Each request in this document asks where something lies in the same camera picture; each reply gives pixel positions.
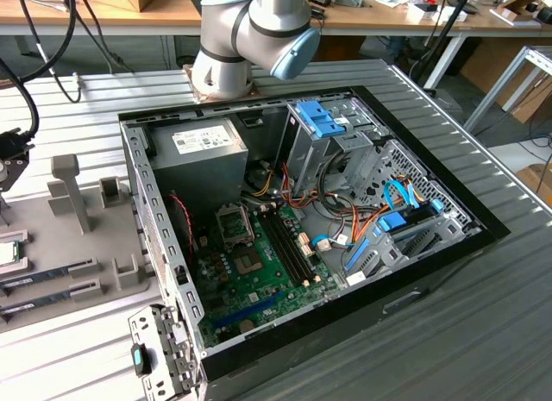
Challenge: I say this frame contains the open cardboard box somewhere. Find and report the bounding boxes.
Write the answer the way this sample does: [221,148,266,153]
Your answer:
[495,0,552,28]

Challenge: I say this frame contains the wooden desk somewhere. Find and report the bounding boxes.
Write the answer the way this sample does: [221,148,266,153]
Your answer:
[0,0,204,36]
[318,0,552,91]

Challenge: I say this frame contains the blue disk carrier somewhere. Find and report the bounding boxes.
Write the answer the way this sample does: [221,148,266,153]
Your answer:
[343,197,446,273]

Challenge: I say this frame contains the white wrist camera black mount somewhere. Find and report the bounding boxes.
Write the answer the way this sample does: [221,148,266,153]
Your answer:
[0,153,34,196]

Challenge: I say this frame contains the grey dangling cable with plug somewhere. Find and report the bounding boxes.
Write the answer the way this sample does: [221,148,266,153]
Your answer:
[15,0,85,104]

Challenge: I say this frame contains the blue drive bay latch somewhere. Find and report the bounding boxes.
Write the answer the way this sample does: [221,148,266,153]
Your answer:
[296,98,341,140]

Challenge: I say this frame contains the metal locking lever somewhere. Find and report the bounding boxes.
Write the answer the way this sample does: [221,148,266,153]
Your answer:
[243,200,260,250]

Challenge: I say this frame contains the black stand pole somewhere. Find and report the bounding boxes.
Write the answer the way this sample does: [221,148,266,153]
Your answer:
[407,0,475,91]

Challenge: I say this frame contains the yellow black wire bundle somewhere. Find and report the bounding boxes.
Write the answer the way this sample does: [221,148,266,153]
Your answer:
[251,161,277,199]

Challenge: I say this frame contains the thick black camera cable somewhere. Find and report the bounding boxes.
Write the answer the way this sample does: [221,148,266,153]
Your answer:
[0,0,83,154]

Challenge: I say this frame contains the red orange wire bundle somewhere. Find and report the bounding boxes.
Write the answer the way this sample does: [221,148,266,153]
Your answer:
[279,161,323,210]

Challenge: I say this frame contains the metal socket cover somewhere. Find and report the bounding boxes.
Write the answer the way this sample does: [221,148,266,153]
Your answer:
[214,201,256,250]

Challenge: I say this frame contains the aluminium shelf frame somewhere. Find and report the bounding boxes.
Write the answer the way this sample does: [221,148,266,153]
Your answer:
[463,45,552,135]

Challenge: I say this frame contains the black PC case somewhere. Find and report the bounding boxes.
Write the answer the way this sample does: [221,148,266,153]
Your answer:
[116,85,512,401]

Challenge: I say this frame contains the teal latch tab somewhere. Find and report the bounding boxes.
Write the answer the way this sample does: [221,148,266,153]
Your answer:
[130,342,153,377]

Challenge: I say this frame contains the grey disk bay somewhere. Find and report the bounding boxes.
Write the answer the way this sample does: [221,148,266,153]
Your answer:
[342,209,484,285]

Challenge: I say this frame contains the green motherboard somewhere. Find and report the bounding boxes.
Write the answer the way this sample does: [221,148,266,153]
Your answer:
[189,197,350,350]

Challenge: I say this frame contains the black RAM slot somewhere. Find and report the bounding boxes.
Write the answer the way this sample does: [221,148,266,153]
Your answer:
[274,204,323,283]
[264,206,311,286]
[260,207,306,289]
[269,205,317,285]

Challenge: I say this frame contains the small white box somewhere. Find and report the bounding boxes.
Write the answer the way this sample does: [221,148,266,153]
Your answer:
[407,0,469,25]

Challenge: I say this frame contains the small cardboard box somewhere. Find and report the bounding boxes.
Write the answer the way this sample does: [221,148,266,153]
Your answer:
[515,162,552,204]

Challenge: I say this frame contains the dark blue RAM stick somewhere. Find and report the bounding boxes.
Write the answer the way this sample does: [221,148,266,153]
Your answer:
[0,265,72,290]
[0,288,72,316]

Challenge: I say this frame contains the grey card retention bracket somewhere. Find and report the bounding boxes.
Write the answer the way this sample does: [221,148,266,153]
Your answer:
[128,303,207,398]

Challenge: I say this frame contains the grey power supply unit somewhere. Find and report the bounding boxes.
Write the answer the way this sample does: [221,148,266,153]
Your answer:
[144,116,251,216]

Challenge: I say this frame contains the black case fan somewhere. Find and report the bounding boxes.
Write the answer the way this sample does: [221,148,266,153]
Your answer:
[166,188,200,258]

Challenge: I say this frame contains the grey parts rack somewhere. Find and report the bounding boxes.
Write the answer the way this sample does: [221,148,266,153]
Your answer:
[0,154,163,333]

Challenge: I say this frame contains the red fan wire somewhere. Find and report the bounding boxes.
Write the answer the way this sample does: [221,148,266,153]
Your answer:
[167,193,195,254]

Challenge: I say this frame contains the blue expansion slot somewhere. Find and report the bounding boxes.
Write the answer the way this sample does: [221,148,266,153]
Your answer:
[210,291,285,331]

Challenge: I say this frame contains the large cardboard box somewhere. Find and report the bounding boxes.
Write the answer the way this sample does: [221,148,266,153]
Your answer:
[459,38,552,124]

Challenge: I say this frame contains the silver CPU green edge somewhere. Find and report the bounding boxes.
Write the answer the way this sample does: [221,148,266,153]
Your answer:
[0,239,22,268]

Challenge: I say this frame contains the blue SATA wire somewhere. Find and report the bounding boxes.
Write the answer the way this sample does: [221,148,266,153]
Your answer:
[382,179,423,210]

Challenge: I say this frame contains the black cable bundle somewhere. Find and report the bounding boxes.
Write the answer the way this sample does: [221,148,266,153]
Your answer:
[317,153,359,216]

